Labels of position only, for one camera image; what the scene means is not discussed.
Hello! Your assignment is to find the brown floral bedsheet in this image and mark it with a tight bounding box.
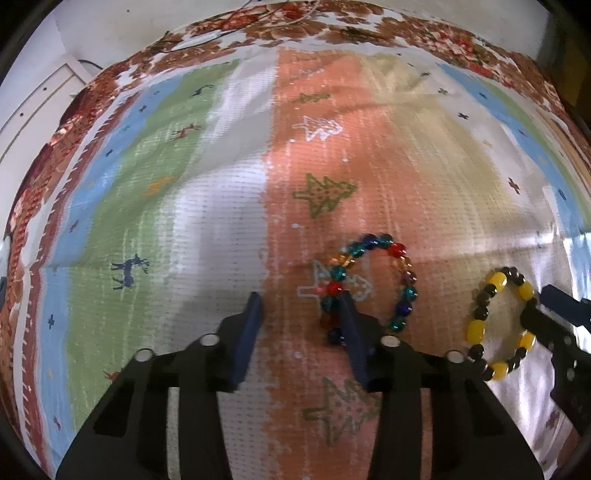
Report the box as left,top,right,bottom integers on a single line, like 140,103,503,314
0,0,591,462

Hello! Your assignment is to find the yellow wooden furniture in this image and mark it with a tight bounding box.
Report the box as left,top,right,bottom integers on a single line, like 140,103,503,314
537,15,590,116

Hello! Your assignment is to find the white wooden headboard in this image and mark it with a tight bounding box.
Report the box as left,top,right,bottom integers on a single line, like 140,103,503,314
0,52,93,186

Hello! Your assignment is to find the yellow and black bead bracelet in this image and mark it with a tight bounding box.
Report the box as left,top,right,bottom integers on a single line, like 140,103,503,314
464,265,539,382

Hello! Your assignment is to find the multicolour glass bead bracelet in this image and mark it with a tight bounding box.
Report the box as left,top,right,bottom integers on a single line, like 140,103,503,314
318,233,419,347

